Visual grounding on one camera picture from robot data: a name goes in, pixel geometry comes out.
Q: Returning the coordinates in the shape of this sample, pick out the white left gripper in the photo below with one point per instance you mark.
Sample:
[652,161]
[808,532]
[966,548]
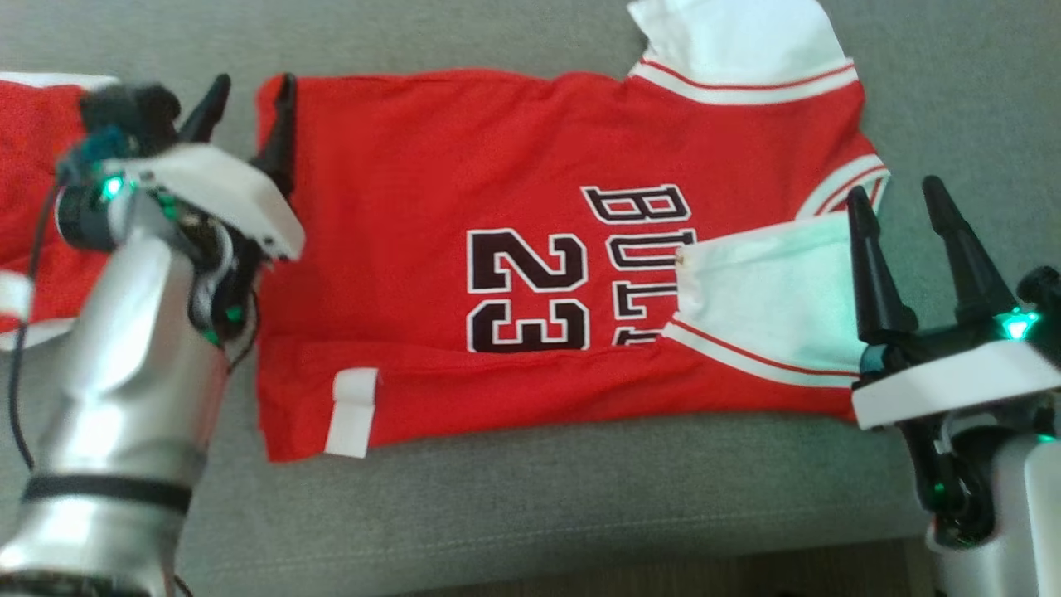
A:
[224,186]

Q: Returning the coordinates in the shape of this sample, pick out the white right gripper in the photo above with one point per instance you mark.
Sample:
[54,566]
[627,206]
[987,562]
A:
[953,381]

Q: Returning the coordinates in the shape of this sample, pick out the red white basketball jersey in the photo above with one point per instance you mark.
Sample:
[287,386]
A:
[398,166]

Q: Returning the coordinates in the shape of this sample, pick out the red mesh shorts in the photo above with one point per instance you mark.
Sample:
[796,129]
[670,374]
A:
[33,133]

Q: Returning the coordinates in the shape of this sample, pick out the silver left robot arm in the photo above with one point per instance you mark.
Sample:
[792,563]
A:
[124,348]

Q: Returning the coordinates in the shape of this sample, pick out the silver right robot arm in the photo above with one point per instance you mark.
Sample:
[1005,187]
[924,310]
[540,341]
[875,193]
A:
[1028,497]

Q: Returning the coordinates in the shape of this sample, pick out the grey sofa ottoman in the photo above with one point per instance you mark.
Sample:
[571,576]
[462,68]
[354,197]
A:
[539,497]

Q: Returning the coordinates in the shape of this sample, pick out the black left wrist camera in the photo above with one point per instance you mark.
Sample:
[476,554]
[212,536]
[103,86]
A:
[133,108]

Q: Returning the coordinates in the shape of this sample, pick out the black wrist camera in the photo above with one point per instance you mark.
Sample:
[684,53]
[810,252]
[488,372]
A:
[133,108]
[1046,290]

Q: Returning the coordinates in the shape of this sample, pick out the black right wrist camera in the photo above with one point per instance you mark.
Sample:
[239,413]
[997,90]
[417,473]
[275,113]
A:
[1046,290]

